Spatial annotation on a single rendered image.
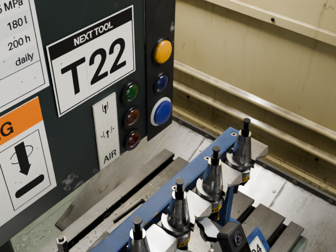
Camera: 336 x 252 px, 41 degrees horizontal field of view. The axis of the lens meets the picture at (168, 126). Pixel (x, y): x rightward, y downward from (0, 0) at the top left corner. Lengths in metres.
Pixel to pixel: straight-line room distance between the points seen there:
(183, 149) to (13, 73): 1.27
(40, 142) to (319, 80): 0.96
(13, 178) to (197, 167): 0.60
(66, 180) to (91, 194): 1.18
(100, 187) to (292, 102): 0.73
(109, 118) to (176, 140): 1.17
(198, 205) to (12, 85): 0.60
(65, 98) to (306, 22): 0.89
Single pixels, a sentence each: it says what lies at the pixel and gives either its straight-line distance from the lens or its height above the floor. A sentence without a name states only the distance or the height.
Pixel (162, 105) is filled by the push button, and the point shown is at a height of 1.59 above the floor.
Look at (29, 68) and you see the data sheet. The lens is 0.36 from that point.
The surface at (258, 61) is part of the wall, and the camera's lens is 1.33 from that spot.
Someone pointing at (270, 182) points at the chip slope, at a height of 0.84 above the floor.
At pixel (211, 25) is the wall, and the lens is 1.37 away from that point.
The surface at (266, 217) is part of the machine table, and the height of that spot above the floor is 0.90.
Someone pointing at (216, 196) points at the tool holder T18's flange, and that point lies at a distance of 0.91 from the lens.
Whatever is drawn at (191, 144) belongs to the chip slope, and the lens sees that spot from 1.59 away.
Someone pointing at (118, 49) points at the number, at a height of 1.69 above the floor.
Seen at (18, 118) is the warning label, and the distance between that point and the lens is 0.37.
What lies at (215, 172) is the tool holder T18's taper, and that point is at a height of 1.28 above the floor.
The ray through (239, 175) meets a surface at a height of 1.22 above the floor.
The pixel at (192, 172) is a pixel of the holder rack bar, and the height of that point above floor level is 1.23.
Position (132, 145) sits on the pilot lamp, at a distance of 0.50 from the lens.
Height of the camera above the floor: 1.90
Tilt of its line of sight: 40 degrees down
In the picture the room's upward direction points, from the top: 1 degrees clockwise
